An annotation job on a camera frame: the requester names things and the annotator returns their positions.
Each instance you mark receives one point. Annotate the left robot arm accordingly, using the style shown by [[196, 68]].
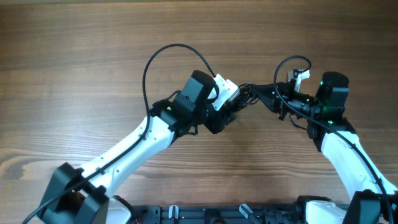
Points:
[[87, 194]]

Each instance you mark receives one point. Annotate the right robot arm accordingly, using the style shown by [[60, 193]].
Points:
[[372, 196]]

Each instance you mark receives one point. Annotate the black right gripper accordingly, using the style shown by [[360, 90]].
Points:
[[272, 101]]

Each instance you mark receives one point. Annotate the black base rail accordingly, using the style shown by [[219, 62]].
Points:
[[174, 214]]

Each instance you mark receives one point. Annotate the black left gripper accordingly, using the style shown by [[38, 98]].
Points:
[[222, 117]]

